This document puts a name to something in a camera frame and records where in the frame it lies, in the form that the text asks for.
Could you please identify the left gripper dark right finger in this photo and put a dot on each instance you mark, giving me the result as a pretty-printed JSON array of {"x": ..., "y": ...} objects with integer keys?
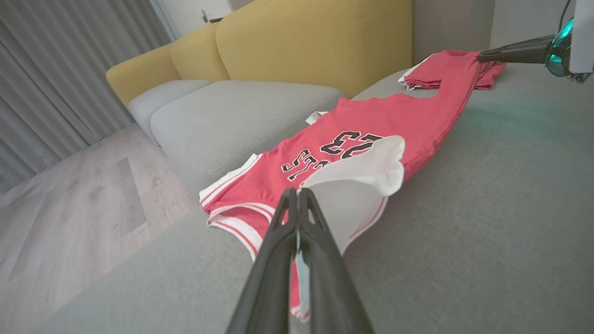
[{"x": 329, "y": 287}]

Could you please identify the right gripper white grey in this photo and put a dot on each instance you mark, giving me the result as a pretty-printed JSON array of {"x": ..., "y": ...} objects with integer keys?
[{"x": 582, "y": 41}]

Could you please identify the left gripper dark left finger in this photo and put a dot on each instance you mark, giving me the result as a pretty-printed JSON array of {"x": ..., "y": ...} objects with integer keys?
[{"x": 267, "y": 287}]

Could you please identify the red basketball jersey number 23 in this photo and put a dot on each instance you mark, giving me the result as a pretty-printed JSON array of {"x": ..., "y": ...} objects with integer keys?
[{"x": 366, "y": 118}]

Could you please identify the large grey sofa seat cushion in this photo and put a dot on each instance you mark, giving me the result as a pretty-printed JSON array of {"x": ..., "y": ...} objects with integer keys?
[{"x": 487, "y": 208}]

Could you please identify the medium grey sofa seat cushion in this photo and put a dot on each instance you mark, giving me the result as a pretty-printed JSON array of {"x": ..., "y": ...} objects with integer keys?
[{"x": 232, "y": 120}]

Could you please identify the yellow sofa backrest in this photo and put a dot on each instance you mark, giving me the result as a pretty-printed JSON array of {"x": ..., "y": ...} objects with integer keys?
[{"x": 301, "y": 41}]

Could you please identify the small grey sofa seat cushion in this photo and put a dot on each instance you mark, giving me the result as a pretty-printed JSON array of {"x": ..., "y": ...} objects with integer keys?
[{"x": 158, "y": 95}]

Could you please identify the grey pleated curtain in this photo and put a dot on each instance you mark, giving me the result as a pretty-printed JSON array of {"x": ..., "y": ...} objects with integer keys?
[{"x": 46, "y": 69}]

